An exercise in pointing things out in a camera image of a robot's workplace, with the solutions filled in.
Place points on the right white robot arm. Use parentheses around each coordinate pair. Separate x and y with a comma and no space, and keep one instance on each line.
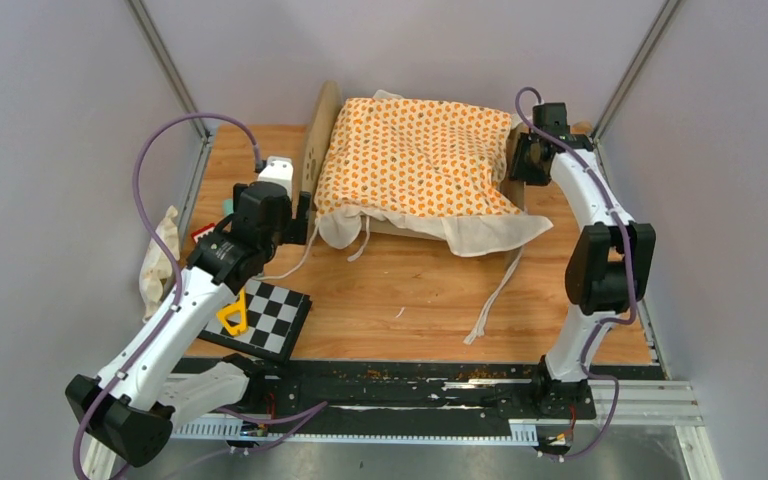
(608,271)

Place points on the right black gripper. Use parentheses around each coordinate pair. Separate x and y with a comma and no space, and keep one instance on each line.
(518,170)

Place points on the black white checkerboard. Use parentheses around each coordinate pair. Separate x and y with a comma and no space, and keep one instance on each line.
(275,319)

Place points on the white duck pillow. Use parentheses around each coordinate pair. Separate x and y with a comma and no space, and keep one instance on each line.
(157,268)

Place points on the yellow duck print blanket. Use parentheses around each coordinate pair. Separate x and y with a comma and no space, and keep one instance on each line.
(427,166)

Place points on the red window toy block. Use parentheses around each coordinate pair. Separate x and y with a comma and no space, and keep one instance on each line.
(201,232)

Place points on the wooden pet bed frame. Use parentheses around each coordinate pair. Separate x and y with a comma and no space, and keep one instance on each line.
(316,143)

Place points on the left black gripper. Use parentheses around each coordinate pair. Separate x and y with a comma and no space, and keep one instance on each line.
(295,231)

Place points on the yellow plastic block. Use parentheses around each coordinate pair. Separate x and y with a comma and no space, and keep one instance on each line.
(233,318)

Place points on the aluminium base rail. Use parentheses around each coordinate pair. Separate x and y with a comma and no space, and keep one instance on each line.
(402,400)

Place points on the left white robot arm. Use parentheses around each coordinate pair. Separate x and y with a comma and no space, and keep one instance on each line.
(126,406)

